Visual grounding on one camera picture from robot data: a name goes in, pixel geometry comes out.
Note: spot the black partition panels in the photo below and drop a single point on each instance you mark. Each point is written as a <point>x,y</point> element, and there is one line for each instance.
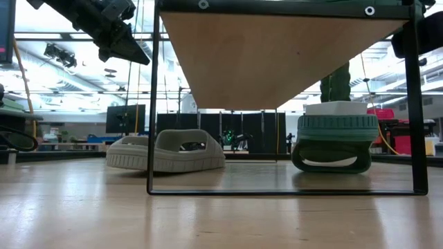
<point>211,124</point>

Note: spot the dark grey platform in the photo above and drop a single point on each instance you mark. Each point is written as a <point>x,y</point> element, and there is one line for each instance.
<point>17,112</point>

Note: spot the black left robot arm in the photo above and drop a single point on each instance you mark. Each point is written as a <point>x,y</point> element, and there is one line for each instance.
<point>62,5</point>

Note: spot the red storage box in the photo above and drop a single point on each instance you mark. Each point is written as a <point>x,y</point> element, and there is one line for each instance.
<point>403,145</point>

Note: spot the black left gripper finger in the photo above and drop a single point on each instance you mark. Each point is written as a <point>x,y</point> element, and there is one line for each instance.
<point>129,50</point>

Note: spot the green rubber slide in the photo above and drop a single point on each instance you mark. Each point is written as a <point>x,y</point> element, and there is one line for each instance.
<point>337,128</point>

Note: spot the yellow plastic bottle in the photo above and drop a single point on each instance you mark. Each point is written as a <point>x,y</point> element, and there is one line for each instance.
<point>430,147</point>

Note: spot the wooden shelf black metal frame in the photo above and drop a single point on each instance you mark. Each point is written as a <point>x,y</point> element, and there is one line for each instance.
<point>263,62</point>

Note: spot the blue crate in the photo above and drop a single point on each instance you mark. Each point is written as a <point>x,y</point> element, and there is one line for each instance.
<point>100,139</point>

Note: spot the black ceiling-mounted device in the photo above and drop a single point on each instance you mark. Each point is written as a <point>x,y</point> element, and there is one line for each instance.
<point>60,55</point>

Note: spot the red storage bin rack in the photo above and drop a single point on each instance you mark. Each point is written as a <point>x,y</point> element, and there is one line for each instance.
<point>380,114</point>

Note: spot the black background table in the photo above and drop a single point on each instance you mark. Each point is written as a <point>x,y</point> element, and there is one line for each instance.
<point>394,124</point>

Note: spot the black computer monitor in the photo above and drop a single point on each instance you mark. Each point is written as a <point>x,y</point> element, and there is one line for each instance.
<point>117,119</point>

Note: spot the background robot green lights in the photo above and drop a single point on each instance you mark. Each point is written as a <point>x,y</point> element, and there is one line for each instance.
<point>230,136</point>

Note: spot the wall-mounted dark screen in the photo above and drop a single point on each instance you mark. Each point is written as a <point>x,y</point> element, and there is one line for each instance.
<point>7,31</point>

